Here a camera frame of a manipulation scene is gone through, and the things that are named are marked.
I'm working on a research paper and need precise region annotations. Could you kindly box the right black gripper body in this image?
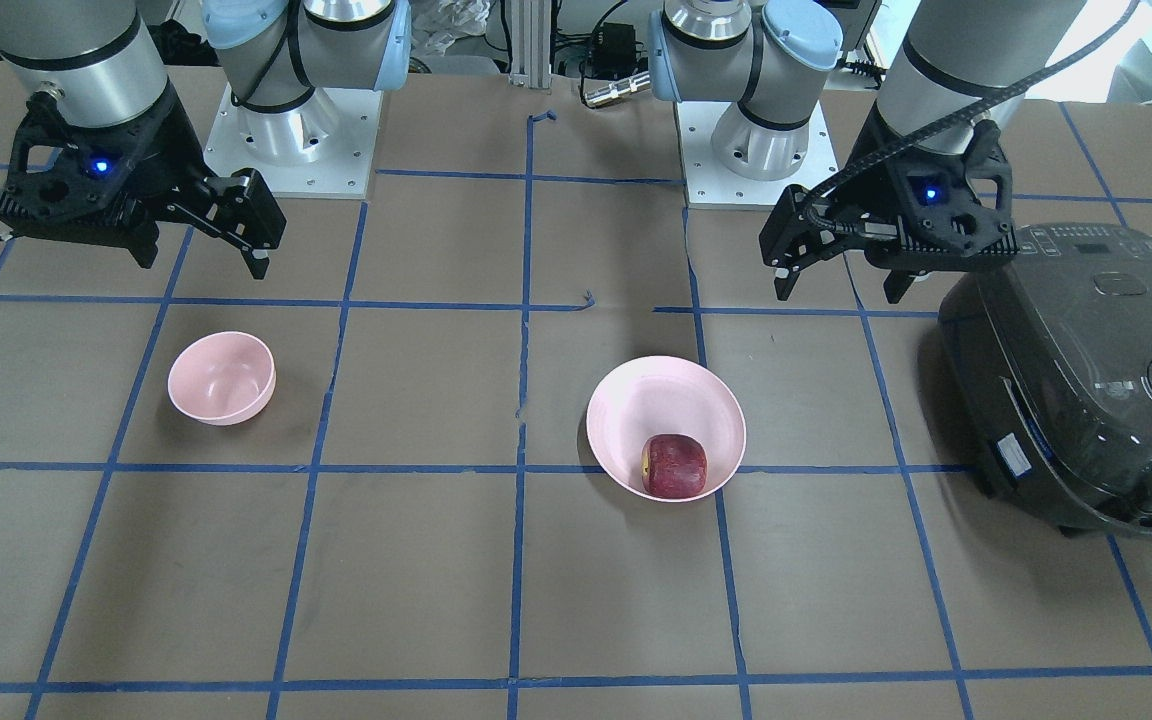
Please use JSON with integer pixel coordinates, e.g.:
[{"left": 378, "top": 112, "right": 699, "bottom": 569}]
[{"left": 0, "top": 83, "right": 212, "bottom": 270}]

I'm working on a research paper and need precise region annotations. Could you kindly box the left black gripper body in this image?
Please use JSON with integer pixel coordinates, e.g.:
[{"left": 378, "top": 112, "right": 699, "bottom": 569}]
[{"left": 832, "top": 119, "right": 1020, "bottom": 272}]

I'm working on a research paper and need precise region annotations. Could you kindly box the small pink bowl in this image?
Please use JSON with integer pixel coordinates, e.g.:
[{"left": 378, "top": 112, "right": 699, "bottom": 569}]
[{"left": 166, "top": 331, "right": 276, "bottom": 427}]

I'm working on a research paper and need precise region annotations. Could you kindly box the red apple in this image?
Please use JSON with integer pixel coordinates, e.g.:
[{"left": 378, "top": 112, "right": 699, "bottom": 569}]
[{"left": 641, "top": 434, "right": 708, "bottom": 500}]

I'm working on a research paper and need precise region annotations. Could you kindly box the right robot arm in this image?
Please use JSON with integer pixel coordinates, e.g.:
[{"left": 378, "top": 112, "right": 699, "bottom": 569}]
[{"left": 0, "top": 1, "right": 412, "bottom": 279}]

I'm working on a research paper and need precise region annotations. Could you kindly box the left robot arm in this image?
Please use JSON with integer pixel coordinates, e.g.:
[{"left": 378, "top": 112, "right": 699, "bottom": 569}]
[{"left": 647, "top": 1, "right": 1083, "bottom": 304}]

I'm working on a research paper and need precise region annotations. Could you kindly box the pink plate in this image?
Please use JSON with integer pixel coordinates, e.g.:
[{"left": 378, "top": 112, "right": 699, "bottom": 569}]
[{"left": 585, "top": 356, "right": 748, "bottom": 503}]

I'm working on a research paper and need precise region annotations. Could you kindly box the dark grey rice cooker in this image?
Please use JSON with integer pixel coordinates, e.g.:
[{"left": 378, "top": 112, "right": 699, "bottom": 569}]
[{"left": 938, "top": 223, "right": 1152, "bottom": 541}]

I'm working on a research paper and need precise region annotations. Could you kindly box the silver metal connector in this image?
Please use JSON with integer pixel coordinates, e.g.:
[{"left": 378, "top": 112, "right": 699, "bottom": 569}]
[{"left": 579, "top": 70, "right": 652, "bottom": 109}]

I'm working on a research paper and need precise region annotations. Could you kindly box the black power adapter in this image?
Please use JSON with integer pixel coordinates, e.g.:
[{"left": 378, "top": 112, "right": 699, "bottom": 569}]
[{"left": 586, "top": 23, "right": 637, "bottom": 79}]

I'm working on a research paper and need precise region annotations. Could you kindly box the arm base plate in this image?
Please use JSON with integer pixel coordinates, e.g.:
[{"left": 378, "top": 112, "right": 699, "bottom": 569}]
[
  {"left": 204, "top": 88, "right": 387, "bottom": 200},
  {"left": 675, "top": 103, "right": 838, "bottom": 210}
]

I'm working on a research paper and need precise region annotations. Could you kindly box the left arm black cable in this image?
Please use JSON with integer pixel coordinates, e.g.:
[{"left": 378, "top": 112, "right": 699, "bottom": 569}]
[{"left": 802, "top": 0, "right": 1143, "bottom": 241}]

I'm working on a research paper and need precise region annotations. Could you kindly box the aluminium frame post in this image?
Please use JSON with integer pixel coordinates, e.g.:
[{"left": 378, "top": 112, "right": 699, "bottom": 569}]
[{"left": 502, "top": 1, "right": 553, "bottom": 94}]

